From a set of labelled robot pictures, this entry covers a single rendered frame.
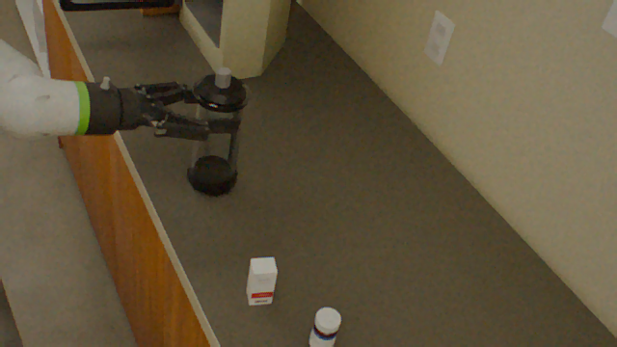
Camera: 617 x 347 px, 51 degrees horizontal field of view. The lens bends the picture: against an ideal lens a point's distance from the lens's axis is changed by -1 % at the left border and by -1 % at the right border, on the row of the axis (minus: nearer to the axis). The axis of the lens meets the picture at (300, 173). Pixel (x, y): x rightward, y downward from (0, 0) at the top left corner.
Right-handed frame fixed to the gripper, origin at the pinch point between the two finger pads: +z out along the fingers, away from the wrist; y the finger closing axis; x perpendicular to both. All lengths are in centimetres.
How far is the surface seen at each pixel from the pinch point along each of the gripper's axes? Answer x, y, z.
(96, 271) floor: 112, 62, 14
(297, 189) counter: 14.0, -8.4, 20.2
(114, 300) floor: 112, 47, 16
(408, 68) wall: -4, 15, 60
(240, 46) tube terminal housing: 3.6, 33.3, 22.2
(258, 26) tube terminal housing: -2.3, 33.3, 25.3
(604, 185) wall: -17, -46, 56
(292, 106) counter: 11.1, 18.8, 32.8
